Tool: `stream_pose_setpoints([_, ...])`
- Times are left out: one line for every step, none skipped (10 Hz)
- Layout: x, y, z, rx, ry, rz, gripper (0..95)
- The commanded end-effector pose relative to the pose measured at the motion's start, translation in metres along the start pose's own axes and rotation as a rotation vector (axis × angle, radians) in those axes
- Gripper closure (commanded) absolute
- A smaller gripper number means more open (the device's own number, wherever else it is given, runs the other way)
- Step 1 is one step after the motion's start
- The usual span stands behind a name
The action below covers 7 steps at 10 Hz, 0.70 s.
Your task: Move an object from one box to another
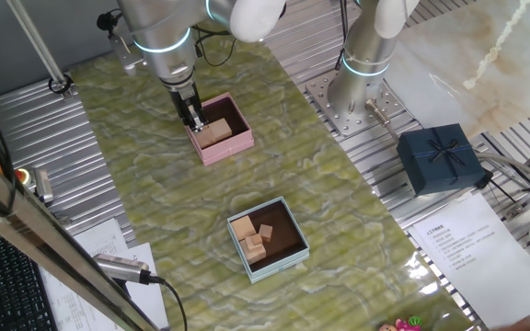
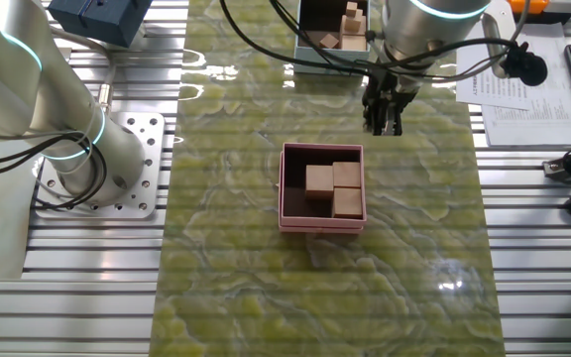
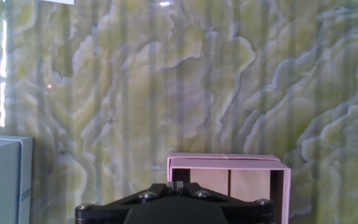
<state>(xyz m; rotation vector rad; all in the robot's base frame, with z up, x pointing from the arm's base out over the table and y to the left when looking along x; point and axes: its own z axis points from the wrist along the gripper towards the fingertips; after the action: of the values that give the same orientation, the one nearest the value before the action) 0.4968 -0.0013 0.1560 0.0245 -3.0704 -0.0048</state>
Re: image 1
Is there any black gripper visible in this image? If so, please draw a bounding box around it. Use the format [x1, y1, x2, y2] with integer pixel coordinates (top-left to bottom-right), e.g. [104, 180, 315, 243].
[165, 77, 206, 133]

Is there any light wooden block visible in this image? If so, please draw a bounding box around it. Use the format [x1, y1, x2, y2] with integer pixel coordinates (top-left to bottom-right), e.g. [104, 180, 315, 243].
[194, 127, 217, 150]
[238, 237, 268, 266]
[209, 118, 234, 142]

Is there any pink cardboard box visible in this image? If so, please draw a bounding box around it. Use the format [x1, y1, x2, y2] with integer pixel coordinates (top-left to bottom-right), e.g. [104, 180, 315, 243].
[181, 91, 256, 167]

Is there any light blue cardboard box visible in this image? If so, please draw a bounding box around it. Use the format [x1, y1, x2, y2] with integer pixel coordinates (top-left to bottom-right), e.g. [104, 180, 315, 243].
[225, 196, 311, 285]

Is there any navy gift box with bow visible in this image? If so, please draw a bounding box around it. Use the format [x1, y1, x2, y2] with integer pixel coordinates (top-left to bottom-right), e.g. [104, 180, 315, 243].
[396, 122, 487, 198]

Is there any person right hand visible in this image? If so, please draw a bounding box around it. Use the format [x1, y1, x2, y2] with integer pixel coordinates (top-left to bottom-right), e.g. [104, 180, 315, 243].
[492, 315, 530, 331]

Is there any green marble pattern mat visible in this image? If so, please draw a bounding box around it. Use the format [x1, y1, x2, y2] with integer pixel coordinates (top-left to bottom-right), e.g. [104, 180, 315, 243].
[69, 8, 476, 331]

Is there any large wooden cube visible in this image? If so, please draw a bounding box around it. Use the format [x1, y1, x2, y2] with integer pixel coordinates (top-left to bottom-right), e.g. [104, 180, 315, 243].
[230, 214, 258, 242]

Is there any small silver device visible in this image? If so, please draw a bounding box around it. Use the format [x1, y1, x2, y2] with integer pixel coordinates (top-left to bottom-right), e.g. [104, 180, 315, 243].
[32, 167, 55, 204]

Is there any aluminium pole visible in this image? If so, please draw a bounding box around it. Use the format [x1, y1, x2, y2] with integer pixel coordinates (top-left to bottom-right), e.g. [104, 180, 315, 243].
[6, 0, 69, 88]

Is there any red emergency stop button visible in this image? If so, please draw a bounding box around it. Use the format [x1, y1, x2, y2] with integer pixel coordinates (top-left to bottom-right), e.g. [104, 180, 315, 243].
[14, 167, 34, 188]

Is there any plain white paper sheet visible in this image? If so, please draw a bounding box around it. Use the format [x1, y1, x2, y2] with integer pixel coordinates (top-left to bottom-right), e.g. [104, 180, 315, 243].
[117, 242, 170, 330]

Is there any white paper with table print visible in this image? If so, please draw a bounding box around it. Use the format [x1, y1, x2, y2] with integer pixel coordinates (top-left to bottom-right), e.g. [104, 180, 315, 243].
[39, 218, 131, 331]

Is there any black computer keyboard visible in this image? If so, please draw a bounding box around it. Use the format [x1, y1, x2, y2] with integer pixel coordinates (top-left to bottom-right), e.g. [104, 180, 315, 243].
[0, 220, 59, 331]

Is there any white marble pattern sheet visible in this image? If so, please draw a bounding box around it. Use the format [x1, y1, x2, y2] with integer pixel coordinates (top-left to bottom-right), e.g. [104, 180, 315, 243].
[384, 0, 530, 139]

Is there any small colourful toy figure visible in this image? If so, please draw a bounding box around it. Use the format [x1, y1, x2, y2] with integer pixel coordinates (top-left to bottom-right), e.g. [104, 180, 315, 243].
[377, 314, 425, 331]

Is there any black plug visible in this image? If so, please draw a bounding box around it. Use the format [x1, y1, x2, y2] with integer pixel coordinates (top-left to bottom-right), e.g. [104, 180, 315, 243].
[475, 168, 495, 189]

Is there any white printed instruction sheet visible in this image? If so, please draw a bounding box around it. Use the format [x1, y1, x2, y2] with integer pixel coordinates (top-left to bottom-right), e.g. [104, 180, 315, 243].
[407, 192, 530, 328]

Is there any black robot wrist cable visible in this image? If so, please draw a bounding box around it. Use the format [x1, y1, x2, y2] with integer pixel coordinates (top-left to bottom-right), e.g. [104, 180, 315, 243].
[192, 25, 239, 68]

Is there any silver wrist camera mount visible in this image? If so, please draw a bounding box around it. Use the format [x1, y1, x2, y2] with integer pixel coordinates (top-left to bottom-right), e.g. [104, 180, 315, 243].
[97, 9, 145, 78]

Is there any black cable ring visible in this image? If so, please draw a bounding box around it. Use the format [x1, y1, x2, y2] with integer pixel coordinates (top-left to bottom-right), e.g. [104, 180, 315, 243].
[47, 73, 76, 100]

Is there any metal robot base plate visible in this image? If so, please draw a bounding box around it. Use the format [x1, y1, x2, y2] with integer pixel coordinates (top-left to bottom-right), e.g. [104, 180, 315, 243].
[305, 68, 421, 138]

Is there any silver depth camera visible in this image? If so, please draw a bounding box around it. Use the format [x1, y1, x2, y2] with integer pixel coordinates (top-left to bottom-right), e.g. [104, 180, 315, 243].
[92, 252, 154, 286]

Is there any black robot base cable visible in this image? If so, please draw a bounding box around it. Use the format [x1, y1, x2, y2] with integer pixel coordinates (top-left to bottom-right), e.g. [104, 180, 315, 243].
[335, 0, 350, 71]

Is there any black camera cable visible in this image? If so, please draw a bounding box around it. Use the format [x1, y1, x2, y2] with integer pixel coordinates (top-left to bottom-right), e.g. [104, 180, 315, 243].
[147, 274, 189, 331]

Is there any metal cable connector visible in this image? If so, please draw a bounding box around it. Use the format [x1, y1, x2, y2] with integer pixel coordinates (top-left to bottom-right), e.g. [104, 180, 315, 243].
[364, 98, 401, 142]

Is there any steel frame beam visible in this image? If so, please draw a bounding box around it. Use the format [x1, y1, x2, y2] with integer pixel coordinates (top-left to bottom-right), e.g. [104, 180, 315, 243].
[0, 128, 160, 331]

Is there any grey hose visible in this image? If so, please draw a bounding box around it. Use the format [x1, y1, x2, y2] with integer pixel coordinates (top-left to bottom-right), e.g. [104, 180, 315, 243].
[475, 150, 530, 186]

